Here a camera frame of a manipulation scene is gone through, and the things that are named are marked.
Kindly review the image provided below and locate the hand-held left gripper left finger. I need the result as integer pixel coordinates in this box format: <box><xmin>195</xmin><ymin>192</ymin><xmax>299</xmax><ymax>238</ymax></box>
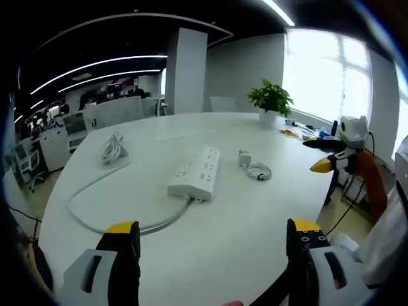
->
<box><xmin>62</xmin><ymin>220</ymin><xmax>141</xmax><ymax>306</ymax></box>

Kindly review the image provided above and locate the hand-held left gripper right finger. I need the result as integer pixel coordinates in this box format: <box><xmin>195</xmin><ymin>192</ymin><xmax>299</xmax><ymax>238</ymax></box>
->
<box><xmin>286</xmin><ymin>217</ymin><xmax>363</xmax><ymax>306</ymax></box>

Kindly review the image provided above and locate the white charger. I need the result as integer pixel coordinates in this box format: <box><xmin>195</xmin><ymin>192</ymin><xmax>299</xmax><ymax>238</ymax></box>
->
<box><xmin>237</xmin><ymin>149</ymin><xmax>253</xmax><ymax>168</ymax></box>

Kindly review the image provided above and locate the white power strip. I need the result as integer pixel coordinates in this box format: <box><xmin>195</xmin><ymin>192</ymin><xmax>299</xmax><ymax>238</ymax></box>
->
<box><xmin>167</xmin><ymin>145</ymin><xmax>221</xmax><ymax>202</ymax></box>

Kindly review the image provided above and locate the white desk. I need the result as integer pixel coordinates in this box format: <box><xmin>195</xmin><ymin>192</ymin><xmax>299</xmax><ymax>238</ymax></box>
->
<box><xmin>38</xmin><ymin>111</ymin><xmax>336</xmax><ymax>306</ymax></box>

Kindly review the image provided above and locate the green potted plant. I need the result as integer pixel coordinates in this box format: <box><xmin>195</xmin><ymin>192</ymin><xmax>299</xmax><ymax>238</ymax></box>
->
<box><xmin>247</xmin><ymin>78</ymin><xmax>295</xmax><ymax>128</ymax></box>

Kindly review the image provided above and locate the white office chair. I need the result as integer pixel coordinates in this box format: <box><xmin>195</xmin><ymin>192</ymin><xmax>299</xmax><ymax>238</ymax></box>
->
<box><xmin>210</xmin><ymin>96</ymin><xmax>237</xmax><ymax>113</ymax></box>

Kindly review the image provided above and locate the swivel office chair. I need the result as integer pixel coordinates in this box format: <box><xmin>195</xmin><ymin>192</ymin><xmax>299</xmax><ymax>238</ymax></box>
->
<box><xmin>18</xmin><ymin>148</ymin><xmax>49</xmax><ymax>193</ymax></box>

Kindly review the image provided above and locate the white office partition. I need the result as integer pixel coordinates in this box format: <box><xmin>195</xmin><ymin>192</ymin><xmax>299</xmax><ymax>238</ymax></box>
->
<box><xmin>83</xmin><ymin>96</ymin><xmax>143</xmax><ymax>129</ymax></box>

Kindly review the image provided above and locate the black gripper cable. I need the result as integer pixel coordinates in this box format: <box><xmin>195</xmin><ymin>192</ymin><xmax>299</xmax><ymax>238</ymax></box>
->
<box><xmin>324</xmin><ymin>173</ymin><xmax>368</xmax><ymax>237</ymax></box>

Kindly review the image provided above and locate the white charger cable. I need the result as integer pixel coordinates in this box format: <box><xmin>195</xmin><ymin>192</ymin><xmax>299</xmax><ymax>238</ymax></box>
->
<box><xmin>243</xmin><ymin>162</ymin><xmax>273</xmax><ymax>181</ymax></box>

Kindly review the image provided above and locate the white power strip cable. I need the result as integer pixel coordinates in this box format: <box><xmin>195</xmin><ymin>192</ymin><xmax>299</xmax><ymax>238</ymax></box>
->
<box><xmin>64</xmin><ymin>130</ymin><xmax>192</xmax><ymax>237</ymax></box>

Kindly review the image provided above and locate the black floor cable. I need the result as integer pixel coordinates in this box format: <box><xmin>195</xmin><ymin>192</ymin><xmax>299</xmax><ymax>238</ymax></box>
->
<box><xmin>8</xmin><ymin>206</ymin><xmax>43</xmax><ymax>238</ymax></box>

